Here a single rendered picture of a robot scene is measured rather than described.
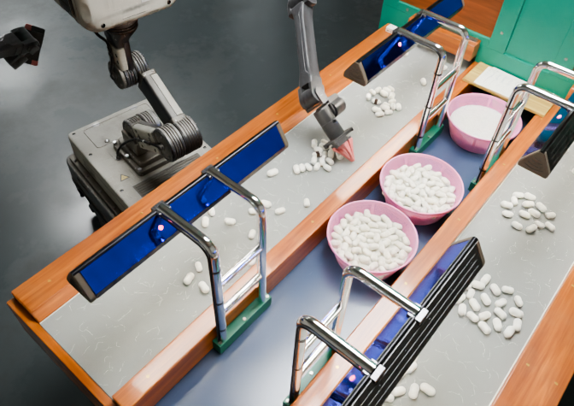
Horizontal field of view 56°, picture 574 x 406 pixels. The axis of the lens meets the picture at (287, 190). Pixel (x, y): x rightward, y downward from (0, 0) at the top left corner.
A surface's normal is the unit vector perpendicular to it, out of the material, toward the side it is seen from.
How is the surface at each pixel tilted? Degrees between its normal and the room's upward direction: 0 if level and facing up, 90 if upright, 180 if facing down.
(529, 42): 90
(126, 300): 0
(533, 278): 0
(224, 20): 0
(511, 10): 90
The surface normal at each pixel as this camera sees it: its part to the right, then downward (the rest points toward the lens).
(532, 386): 0.04, -0.67
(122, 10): 0.65, 0.58
